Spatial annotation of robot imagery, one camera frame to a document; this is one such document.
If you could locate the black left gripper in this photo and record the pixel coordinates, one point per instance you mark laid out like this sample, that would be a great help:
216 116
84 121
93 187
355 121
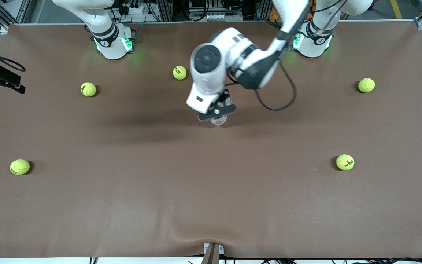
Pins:
224 97

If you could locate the white blue tennis ball can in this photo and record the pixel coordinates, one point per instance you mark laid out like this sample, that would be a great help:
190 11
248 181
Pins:
218 122

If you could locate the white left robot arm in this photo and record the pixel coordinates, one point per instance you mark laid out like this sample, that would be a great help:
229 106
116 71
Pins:
255 62

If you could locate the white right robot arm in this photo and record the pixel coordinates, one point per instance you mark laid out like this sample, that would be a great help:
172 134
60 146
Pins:
108 40

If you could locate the yellow tennis ball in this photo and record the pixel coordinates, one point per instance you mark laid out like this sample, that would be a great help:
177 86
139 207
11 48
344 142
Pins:
88 89
180 72
19 167
345 162
366 85

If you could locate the grey electronics box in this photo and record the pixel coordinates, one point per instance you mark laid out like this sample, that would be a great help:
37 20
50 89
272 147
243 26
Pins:
214 16

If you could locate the brown table cover sheet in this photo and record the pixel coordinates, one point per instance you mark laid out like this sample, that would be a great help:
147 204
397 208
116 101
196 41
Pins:
211 205

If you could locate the pile of orange objects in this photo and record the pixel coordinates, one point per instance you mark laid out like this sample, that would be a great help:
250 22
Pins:
272 15

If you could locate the white power strip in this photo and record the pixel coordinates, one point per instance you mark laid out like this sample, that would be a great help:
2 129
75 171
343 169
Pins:
137 10

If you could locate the aluminium frame post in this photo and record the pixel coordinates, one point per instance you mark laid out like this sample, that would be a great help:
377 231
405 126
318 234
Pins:
165 9
263 9

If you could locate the silver clamp bracket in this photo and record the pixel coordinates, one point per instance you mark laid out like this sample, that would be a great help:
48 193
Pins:
213 255

